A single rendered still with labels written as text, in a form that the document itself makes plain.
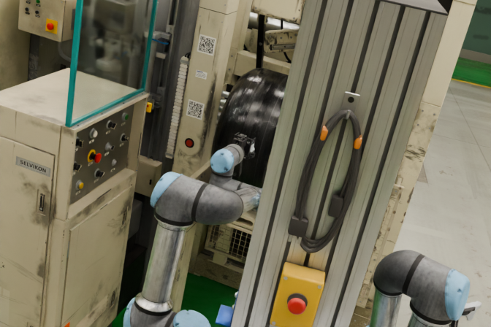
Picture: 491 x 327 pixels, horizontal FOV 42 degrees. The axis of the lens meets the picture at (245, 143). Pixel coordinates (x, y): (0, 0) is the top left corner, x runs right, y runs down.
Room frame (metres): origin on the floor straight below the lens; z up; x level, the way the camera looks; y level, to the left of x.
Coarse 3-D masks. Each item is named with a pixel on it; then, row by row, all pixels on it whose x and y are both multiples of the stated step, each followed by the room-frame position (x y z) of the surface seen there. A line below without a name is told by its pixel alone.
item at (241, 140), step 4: (240, 136) 2.17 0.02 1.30; (244, 136) 2.22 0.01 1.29; (232, 140) 2.18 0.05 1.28; (236, 140) 2.12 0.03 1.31; (240, 140) 2.13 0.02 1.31; (244, 140) 2.14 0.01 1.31; (248, 140) 2.17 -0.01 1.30; (252, 140) 2.18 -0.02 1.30; (236, 144) 2.15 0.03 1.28; (240, 144) 2.11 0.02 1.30; (244, 144) 2.14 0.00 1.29; (248, 144) 2.17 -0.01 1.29; (252, 144) 2.19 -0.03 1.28; (244, 148) 2.16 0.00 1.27; (248, 148) 2.16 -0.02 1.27; (244, 152) 2.11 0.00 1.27; (248, 152) 2.16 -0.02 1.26; (244, 156) 2.16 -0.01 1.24; (248, 156) 2.17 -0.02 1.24
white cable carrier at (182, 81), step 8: (184, 56) 2.64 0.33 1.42; (184, 64) 2.62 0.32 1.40; (184, 72) 2.62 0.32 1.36; (184, 80) 2.61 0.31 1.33; (184, 88) 2.66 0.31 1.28; (176, 96) 2.62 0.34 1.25; (176, 104) 2.62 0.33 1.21; (176, 112) 2.62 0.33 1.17; (176, 120) 2.62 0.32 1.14; (176, 128) 2.61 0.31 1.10; (176, 136) 2.63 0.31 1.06; (168, 144) 2.62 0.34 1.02; (168, 152) 2.62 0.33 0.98
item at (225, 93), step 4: (224, 84) 3.09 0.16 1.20; (228, 84) 3.11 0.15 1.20; (224, 88) 3.09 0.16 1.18; (228, 88) 3.11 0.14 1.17; (224, 92) 2.99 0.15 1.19; (228, 92) 2.99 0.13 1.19; (224, 96) 2.98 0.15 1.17; (220, 100) 2.97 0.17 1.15; (224, 100) 2.97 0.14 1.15; (220, 104) 2.99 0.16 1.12; (220, 108) 2.98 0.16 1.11; (220, 112) 2.98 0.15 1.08; (216, 120) 2.98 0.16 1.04; (216, 124) 3.07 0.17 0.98; (212, 144) 2.98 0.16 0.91
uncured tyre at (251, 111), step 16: (240, 80) 2.52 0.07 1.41; (256, 80) 2.50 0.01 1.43; (272, 80) 2.52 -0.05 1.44; (240, 96) 2.42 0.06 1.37; (256, 96) 2.42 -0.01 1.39; (272, 96) 2.43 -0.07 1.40; (224, 112) 2.40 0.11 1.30; (240, 112) 2.38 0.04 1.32; (256, 112) 2.37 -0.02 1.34; (272, 112) 2.37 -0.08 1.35; (224, 128) 2.36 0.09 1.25; (240, 128) 2.34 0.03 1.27; (256, 128) 2.33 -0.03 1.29; (272, 128) 2.33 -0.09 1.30; (224, 144) 2.34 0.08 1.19; (256, 144) 2.31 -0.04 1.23; (272, 144) 2.31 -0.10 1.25; (256, 160) 2.30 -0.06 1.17; (240, 176) 2.33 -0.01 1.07; (256, 176) 2.30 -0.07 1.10
